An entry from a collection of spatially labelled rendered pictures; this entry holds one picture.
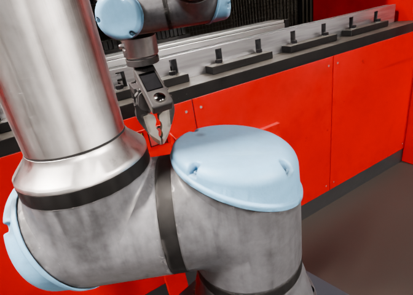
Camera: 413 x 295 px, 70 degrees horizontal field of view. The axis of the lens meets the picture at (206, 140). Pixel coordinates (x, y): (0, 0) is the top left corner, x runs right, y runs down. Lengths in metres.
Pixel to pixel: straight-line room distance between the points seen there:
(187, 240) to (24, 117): 0.15
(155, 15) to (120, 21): 0.06
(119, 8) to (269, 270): 0.42
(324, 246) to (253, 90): 0.83
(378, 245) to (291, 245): 1.38
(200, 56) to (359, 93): 0.90
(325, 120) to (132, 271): 1.37
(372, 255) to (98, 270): 1.42
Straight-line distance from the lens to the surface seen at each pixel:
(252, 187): 0.23
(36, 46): 0.23
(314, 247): 1.60
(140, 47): 0.64
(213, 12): 0.53
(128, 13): 0.51
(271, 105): 1.28
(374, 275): 1.54
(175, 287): 1.01
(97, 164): 0.25
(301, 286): 0.36
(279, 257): 0.29
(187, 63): 1.17
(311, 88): 1.44
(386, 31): 1.81
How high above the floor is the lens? 1.12
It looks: 24 degrees down
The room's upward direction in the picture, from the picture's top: 9 degrees counter-clockwise
